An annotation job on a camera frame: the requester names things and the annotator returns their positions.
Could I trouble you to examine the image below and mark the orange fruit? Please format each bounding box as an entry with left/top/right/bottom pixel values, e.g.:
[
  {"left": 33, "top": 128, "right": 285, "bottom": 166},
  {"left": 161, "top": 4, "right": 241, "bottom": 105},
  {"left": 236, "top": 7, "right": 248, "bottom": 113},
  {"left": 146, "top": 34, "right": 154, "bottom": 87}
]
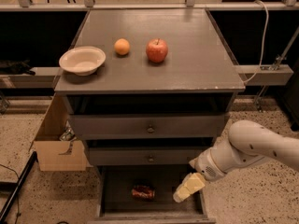
[{"left": 114, "top": 38, "right": 130, "bottom": 55}]

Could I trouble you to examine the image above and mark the red apple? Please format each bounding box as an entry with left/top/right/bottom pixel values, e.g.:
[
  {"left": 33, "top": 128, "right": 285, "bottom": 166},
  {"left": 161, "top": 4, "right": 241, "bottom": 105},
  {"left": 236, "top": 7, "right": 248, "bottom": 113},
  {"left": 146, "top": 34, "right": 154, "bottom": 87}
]
[{"left": 146, "top": 38, "right": 168, "bottom": 63}]

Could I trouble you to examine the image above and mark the black floor bar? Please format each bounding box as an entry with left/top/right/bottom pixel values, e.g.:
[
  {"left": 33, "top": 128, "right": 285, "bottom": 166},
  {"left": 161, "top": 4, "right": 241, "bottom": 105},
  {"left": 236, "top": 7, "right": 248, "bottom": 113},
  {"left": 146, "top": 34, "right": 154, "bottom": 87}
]
[{"left": 0, "top": 151, "right": 37, "bottom": 224}]

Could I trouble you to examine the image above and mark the grey drawer cabinet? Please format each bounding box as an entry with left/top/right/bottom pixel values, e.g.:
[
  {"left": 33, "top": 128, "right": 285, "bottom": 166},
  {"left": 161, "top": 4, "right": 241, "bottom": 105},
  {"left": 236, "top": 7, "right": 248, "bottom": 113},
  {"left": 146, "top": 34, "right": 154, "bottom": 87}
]
[{"left": 55, "top": 9, "right": 244, "bottom": 224}]

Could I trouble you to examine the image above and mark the grey middle drawer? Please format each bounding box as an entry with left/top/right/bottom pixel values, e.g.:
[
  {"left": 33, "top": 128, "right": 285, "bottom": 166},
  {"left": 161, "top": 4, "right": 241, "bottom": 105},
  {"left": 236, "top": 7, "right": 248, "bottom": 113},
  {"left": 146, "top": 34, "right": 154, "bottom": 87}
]
[{"left": 87, "top": 147, "right": 206, "bottom": 166}]

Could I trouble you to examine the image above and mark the black bag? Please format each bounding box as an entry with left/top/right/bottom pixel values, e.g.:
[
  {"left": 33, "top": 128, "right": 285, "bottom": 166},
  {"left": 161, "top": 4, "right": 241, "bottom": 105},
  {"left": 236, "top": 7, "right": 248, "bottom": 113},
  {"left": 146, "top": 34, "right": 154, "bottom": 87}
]
[{"left": 0, "top": 60, "right": 36, "bottom": 76}]

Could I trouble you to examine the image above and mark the grey bottom drawer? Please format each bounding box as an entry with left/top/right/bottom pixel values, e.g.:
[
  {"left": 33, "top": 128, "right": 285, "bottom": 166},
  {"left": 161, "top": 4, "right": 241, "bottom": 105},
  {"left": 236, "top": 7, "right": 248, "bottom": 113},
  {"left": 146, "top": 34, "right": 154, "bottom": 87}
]
[{"left": 87, "top": 164, "right": 216, "bottom": 224}]

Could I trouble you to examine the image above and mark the cardboard box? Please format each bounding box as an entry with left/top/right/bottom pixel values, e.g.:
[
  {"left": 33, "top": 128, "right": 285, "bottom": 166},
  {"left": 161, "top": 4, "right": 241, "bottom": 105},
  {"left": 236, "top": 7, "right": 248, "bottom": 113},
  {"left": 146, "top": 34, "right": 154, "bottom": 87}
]
[{"left": 29, "top": 93, "right": 89, "bottom": 172}]

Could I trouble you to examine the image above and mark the grey drawer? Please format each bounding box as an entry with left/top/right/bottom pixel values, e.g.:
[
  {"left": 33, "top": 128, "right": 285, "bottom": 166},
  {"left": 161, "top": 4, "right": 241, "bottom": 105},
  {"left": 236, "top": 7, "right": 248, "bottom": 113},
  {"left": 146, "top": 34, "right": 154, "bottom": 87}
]
[
  {"left": 87, "top": 164, "right": 216, "bottom": 224},
  {"left": 87, "top": 147, "right": 206, "bottom": 166},
  {"left": 69, "top": 114, "right": 228, "bottom": 140}
]

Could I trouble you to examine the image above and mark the red coke can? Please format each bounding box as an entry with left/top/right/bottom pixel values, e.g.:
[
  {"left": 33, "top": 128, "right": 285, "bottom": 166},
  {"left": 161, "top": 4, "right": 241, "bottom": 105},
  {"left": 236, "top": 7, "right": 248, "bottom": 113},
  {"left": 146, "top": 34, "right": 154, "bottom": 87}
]
[{"left": 131, "top": 185, "right": 155, "bottom": 201}]

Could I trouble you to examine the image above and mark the grey top drawer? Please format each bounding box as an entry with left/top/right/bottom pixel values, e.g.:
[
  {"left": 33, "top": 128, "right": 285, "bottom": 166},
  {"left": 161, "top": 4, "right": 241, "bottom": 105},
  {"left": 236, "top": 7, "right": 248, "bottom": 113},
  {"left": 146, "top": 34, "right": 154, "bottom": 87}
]
[{"left": 69, "top": 114, "right": 228, "bottom": 140}]

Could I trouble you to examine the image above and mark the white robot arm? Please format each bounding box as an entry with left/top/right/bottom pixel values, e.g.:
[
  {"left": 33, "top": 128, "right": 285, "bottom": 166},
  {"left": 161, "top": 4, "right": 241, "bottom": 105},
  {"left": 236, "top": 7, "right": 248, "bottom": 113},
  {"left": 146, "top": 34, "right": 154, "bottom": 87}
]
[{"left": 173, "top": 120, "right": 299, "bottom": 203}]

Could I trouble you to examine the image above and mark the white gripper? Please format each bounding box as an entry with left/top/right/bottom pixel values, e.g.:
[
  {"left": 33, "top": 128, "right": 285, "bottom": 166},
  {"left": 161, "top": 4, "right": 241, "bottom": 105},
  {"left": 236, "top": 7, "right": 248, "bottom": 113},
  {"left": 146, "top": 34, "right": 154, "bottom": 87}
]
[{"left": 173, "top": 149, "right": 225, "bottom": 203}]

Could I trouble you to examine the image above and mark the white cable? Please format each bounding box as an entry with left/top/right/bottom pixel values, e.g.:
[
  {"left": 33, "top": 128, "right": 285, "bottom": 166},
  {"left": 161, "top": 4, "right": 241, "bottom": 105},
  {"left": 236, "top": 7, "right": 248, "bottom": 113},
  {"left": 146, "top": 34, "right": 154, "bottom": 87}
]
[{"left": 243, "top": 0, "right": 270, "bottom": 86}]

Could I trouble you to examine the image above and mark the white bowl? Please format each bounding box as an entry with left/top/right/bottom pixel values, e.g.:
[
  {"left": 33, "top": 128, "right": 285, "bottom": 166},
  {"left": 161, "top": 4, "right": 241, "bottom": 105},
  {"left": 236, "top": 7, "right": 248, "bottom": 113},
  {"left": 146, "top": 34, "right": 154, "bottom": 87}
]
[{"left": 59, "top": 46, "right": 106, "bottom": 76}]

